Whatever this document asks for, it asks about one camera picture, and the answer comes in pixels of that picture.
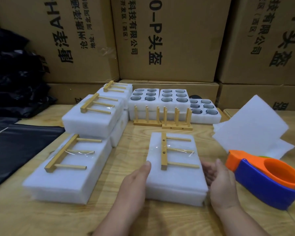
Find person's right hand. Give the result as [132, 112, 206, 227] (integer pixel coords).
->
[202, 158, 241, 217]

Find person's left hand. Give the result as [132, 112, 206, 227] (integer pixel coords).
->
[117, 161, 152, 219]

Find orange and blue tape dispenser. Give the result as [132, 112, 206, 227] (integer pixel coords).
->
[226, 150, 295, 211]

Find wooden rack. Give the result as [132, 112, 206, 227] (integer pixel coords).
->
[44, 133, 103, 173]
[103, 80, 128, 93]
[161, 132, 200, 171]
[80, 93, 116, 115]

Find row of wooden peg racks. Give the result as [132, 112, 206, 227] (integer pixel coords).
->
[133, 106, 193, 131]

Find pile of white foam sheets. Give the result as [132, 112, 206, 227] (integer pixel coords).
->
[212, 95, 295, 159]

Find stack of white foam trays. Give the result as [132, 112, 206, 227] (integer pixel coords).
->
[128, 88, 222, 125]

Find black plastic bags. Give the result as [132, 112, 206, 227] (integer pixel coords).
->
[0, 123, 66, 192]

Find black plastic bag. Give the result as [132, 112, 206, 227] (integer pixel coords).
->
[0, 115, 21, 138]
[0, 28, 57, 118]

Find stack of brown cardboard boxes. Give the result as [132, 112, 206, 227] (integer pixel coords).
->
[0, 0, 295, 112]

